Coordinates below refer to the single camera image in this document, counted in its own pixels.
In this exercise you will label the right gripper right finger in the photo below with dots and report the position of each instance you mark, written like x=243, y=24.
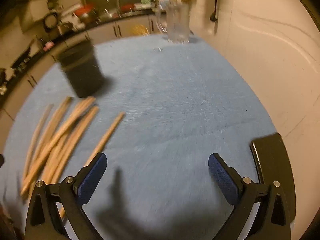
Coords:
x=272, y=218

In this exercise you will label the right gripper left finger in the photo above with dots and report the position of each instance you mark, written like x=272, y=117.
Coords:
x=43, y=218

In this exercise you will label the wooden chopstick six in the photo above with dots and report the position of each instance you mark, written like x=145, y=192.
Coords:
x=56, y=156

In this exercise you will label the wooden chopstick two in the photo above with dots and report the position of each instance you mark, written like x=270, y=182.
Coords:
x=78, y=111

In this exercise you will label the wooden chopstick four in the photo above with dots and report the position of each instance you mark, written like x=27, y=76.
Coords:
x=34, y=139

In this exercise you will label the wooden chopstick five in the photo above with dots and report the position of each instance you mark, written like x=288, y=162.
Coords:
x=51, y=127

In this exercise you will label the wooden chopstick three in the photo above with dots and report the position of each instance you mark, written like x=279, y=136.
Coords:
x=65, y=146

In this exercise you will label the wooden chopstick one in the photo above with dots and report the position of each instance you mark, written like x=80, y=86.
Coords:
x=105, y=138

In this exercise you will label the black phone on table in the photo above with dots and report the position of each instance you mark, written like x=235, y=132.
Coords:
x=273, y=164

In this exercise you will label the blue table cloth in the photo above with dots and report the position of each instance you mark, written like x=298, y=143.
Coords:
x=182, y=102

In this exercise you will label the dark utensil holder cup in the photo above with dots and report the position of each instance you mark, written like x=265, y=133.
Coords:
x=81, y=68

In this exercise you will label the red basin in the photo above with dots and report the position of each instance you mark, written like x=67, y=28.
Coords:
x=83, y=10

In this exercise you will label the yellow plastic bag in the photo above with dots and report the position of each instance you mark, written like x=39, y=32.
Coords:
x=139, y=30

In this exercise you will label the clear glass mug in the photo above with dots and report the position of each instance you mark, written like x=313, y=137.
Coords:
x=173, y=19

